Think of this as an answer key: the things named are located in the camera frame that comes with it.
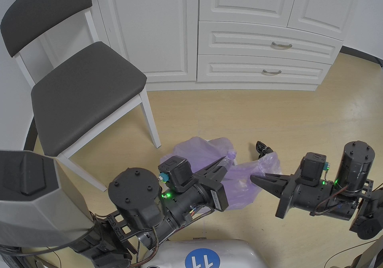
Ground black plastic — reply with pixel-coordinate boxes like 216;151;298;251
255;141;275;160

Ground purple plastic bag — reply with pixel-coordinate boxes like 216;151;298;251
159;136;283;212

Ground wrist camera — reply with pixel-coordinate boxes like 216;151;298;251
157;156;198;194
299;153;330;187

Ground thin black cable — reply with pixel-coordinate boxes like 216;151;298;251
327;239;378;268

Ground white chair dark grey cushions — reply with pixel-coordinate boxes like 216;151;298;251
0;0;162;192

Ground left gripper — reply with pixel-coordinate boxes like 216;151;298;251
156;156;235;233

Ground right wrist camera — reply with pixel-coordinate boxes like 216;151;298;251
299;153;330;187

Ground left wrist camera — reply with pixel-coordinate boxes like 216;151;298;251
157;156;198;194

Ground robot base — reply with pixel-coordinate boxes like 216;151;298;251
144;238;267;268

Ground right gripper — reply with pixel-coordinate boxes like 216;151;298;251
250;167;354;221

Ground brown braided cable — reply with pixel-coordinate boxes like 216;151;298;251
147;206;216;263

